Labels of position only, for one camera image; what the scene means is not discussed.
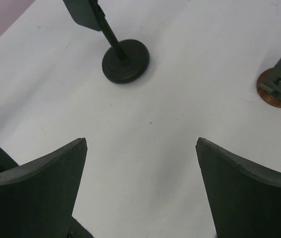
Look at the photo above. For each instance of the black phone stand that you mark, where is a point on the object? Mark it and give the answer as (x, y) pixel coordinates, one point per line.
(125, 61)

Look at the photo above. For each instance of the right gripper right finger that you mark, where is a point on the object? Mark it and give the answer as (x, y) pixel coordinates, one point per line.
(244, 197)

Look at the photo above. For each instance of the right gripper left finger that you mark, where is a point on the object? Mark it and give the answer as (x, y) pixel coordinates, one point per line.
(31, 193)

